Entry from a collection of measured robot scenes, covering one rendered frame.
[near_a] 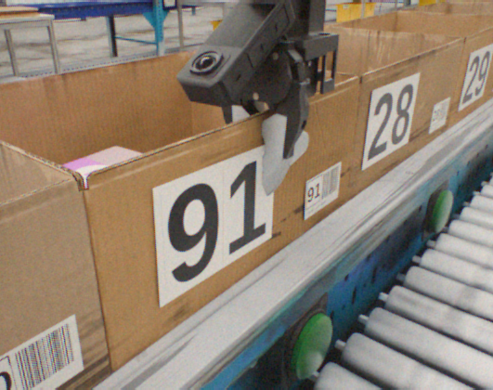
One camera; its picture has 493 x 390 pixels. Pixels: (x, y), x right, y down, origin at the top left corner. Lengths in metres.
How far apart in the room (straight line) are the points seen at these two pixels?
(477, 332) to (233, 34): 0.50
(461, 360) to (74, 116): 0.56
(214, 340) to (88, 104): 0.38
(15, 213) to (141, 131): 0.45
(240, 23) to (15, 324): 0.27
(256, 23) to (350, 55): 0.67
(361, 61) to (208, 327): 0.74
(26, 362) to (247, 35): 0.28
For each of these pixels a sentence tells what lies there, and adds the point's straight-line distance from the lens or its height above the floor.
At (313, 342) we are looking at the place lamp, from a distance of 0.51.
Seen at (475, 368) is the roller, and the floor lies 0.74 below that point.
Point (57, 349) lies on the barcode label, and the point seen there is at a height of 0.94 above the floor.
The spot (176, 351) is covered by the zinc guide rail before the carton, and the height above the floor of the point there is 0.89.
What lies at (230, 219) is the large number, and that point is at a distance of 0.45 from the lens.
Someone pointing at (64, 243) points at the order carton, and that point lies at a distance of 0.34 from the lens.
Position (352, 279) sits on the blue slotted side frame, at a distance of 0.69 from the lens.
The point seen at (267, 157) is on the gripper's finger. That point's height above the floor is 1.01.
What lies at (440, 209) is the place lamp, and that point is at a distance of 0.81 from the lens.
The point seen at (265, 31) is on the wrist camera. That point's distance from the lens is 0.40.
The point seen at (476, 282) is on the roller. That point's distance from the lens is 0.82.
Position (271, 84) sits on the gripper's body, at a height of 1.08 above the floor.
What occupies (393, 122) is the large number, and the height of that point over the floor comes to 0.97.
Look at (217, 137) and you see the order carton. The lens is 0.41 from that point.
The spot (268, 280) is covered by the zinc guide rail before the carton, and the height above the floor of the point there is 0.89.
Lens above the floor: 1.17
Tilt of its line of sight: 26 degrees down
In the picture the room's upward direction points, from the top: straight up
